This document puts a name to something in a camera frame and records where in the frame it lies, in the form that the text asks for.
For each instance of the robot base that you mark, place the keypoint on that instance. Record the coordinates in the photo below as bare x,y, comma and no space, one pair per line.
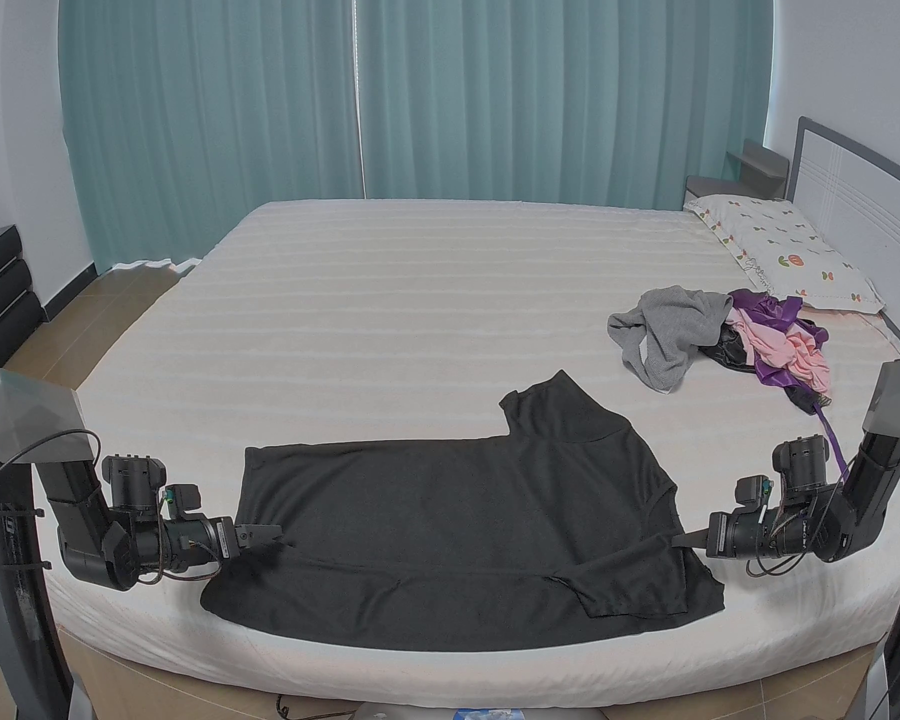
487,715

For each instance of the grey garment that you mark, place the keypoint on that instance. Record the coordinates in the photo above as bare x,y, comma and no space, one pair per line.
671,334

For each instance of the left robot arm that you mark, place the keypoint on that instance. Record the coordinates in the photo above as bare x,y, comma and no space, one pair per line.
90,529

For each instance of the blue-green curtain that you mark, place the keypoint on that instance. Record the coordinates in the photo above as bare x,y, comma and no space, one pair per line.
210,102
555,79

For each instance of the white printed pillow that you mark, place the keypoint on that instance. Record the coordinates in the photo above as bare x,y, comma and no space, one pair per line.
780,244

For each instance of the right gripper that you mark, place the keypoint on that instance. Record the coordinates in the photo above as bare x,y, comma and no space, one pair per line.
742,535

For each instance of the bed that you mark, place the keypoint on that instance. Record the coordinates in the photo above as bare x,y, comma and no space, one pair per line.
420,304

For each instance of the pile of clothes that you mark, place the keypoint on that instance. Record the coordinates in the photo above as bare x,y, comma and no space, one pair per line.
780,349

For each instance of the black T-shirt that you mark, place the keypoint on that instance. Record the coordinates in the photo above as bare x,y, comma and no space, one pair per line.
457,522

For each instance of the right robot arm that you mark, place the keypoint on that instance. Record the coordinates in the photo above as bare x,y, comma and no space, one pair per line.
862,492

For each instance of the grey bedside table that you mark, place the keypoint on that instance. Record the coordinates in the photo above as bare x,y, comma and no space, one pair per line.
731,186

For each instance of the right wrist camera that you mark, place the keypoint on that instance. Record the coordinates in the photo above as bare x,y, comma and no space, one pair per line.
750,493

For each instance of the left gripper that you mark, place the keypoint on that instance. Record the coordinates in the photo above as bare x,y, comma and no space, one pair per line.
195,538

